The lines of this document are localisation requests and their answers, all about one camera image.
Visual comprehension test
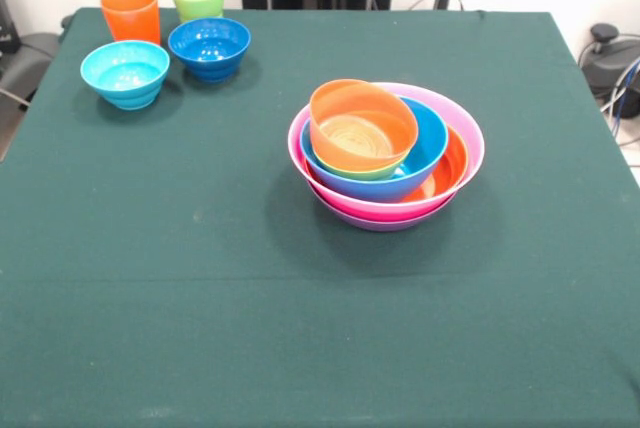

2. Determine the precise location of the orange plastic cup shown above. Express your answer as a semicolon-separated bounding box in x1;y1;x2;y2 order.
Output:
100;0;162;46

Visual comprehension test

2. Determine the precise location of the dark blue small bowl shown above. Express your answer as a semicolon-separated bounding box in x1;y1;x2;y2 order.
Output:
167;17;252;83

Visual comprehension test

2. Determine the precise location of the light blue small bowl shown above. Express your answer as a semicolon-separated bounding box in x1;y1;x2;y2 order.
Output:
79;40;172;111

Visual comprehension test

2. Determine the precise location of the orange small bowl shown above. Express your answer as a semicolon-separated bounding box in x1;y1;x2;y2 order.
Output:
308;78;420;173

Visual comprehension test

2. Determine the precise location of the green small bowl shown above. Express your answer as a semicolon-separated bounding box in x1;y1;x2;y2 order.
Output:
315;150;409;182

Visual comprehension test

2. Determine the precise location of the black floor stand base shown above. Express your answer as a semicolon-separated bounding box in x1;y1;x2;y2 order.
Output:
578;22;640;97
0;12;74;119

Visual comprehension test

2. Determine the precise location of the blue medium bowl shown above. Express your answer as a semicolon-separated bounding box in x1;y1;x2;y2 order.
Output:
299;96;450;203

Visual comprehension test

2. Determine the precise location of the pink large bowl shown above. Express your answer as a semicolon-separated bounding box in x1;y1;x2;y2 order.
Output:
287;81;486;222

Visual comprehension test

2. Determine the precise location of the orange medium bowl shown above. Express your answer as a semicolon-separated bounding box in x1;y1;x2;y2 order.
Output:
402;125;470;205

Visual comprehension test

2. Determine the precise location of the dark green tablecloth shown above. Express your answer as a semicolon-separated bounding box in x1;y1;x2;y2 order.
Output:
0;6;640;428

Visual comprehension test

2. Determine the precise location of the bundle of cables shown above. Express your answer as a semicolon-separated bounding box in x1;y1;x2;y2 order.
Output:
599;55;640;169

